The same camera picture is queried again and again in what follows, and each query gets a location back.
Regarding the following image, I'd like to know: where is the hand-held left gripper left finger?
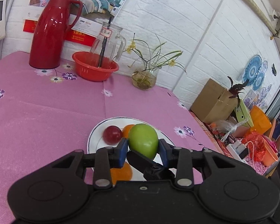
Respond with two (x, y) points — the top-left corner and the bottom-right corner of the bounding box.
(51, 138), (129, 190)

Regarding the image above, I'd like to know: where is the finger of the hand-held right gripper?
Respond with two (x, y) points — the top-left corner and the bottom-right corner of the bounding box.
(127, 150), (178, 182)

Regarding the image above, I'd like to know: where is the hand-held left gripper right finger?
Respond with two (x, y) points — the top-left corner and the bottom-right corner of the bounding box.
(158, 139), (235, 190)

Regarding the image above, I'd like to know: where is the red plum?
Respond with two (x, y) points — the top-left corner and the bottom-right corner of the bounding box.
(103, 125), (122, 145)

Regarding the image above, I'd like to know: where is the large smooth orange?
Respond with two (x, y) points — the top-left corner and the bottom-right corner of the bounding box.
(110, 162), (133, 185)
(122, 124), (136, 139)

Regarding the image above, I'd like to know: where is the green jujube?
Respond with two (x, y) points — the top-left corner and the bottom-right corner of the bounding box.
(127, 123), (159, 160)

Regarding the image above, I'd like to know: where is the white plate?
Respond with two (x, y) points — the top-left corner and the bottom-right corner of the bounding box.
(87, 117), (177, 181)

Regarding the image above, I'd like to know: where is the orange plastic basket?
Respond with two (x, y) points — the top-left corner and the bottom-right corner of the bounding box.
(259, 135), (279, 167)

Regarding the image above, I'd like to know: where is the red patterned cloth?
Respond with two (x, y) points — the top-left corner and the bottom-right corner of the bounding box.
(189, 111), (271, 175)

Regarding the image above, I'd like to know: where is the red plastic bag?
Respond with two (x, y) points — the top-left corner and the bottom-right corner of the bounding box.
(244, 131), (267, 162)

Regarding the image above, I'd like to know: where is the clear plastic bag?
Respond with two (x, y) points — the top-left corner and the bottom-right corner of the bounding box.
(210, 119), (239, 143)

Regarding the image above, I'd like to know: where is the white power strip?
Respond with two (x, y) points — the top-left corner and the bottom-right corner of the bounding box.
(225, 139), (250, 161)

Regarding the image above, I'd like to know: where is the cardboard box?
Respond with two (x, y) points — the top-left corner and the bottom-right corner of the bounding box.
(191, 78), (239, 124)

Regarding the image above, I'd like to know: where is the pink box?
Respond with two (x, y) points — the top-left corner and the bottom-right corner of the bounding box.
(231, 121), (252, 138)

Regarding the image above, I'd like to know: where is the glass vase with flowering plant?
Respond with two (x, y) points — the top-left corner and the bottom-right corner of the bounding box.
(122, 34), (187, 91)

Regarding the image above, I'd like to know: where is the pink floral tablecloth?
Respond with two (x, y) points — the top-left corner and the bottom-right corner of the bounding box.
(0, 51), (224, 192)

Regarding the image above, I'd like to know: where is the green box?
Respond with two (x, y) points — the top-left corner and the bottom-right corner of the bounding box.
(234, 98), (254, 127)

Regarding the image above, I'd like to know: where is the red plastic basin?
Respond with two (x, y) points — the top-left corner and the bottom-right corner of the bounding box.
(72, 51), (119, 82)

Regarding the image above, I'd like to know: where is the purple leaf plant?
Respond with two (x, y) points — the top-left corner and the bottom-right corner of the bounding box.
(227, 76), (250, 113)

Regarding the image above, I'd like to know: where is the glass pitcher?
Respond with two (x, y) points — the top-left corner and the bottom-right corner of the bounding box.
(90, 21), (127, 62)

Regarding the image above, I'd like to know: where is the black stirring stick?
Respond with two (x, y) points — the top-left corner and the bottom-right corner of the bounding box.
(98, 16), (112, 68)

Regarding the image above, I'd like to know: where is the medium blue paper fan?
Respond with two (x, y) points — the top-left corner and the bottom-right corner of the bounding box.
(252, 71), (265, 91)

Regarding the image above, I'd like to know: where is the large blue paper fan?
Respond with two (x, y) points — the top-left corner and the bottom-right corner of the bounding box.
(243, 54), (262, 81)

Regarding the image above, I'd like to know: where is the red thermos jug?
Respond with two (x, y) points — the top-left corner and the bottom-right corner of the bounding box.
(29, 0), (84, 70)

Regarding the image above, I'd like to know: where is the white wall conduit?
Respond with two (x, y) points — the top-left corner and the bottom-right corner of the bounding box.
(172, 0), (229, 91)

